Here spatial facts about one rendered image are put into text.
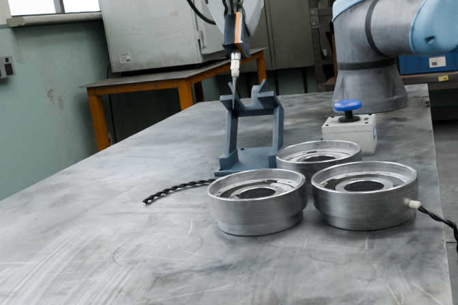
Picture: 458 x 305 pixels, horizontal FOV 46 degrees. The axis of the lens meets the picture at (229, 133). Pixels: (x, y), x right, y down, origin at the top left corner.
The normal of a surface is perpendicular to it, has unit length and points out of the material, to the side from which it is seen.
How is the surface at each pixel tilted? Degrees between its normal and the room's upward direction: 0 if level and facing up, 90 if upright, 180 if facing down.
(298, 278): 0
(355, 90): 73
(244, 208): 90
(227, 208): 90
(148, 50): 90
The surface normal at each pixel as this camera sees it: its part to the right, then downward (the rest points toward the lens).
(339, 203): -0.63, 0.24
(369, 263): -0.13, -0.97
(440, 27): 0.51, 0.24
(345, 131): -0.32, 0.24
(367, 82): -0.26, -0.07
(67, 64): 0.94, -0.06
